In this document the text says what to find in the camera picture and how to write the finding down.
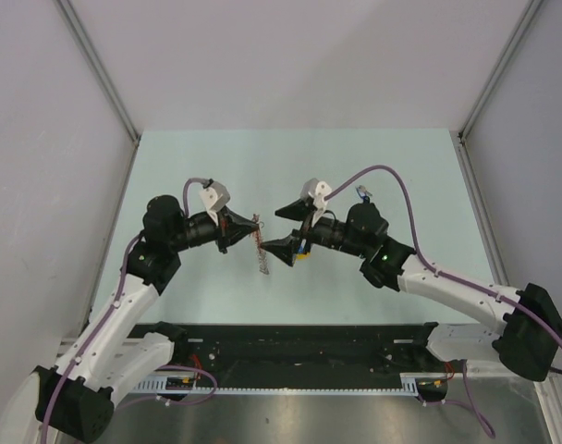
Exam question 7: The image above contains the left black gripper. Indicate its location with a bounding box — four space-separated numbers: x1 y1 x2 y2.
169 205 258 253

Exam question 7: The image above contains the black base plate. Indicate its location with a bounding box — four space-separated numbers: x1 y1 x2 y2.
129 322 461 398

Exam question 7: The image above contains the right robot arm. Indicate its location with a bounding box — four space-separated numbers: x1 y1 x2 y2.
261 200 562 382

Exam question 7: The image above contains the red tag key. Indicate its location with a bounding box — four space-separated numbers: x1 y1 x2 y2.
253 218 264 250

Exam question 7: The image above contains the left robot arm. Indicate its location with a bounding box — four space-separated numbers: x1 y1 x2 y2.
34 195 259 443

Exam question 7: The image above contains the aluminium corner post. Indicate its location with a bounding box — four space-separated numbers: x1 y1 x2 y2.
54 0 141 142
457 0 547 143

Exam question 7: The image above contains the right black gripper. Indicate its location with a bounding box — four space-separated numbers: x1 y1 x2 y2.
261 199 369 267

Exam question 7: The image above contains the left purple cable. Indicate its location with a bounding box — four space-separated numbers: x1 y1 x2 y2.
40 176 219 444

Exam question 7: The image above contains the right aluminium corner post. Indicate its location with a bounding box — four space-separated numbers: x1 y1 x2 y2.
457 0 547 143

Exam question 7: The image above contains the white cable duct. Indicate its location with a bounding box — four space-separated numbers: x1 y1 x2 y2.
129 374 419 397

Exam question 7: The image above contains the dark blue tag key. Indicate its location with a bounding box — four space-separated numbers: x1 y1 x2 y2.
356 185 373 203

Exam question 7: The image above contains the aluminium frame rail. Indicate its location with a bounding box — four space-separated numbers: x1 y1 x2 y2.
63 325 517 379

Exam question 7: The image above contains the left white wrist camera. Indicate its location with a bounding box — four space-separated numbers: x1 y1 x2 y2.
199 179 230 225

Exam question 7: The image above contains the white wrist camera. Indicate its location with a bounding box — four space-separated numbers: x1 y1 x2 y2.
299 178 332 227
199 179 230 225

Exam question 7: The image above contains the left aluminium corner post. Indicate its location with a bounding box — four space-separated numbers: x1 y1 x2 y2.
54 0 141 142

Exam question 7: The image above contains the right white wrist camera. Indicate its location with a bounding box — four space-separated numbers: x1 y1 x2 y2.
299 178 332 227

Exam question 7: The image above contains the right side aluminium rail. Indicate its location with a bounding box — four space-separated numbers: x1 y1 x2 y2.
450 131 509 285

